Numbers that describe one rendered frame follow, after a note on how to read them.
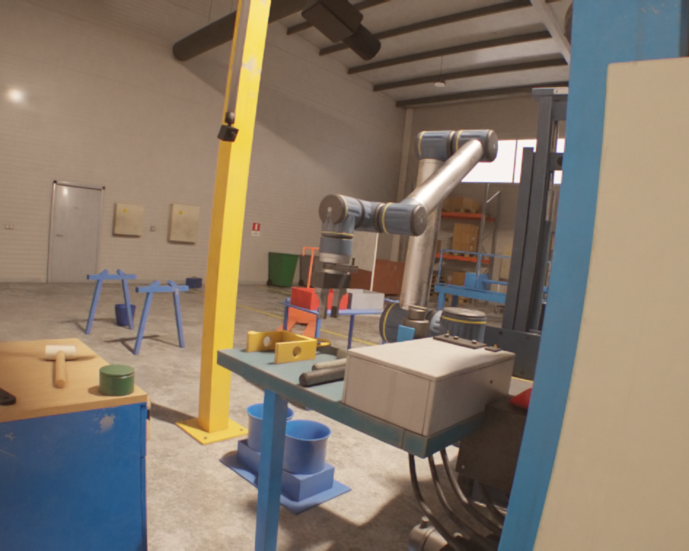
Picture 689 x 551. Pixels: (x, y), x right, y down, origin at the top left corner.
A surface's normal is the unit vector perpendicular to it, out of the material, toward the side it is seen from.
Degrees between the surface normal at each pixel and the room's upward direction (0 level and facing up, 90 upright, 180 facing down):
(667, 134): 90
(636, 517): 90
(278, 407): 90
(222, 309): 90
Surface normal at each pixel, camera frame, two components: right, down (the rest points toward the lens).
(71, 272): 0.73, 0.15
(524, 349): -0.57, 0.02
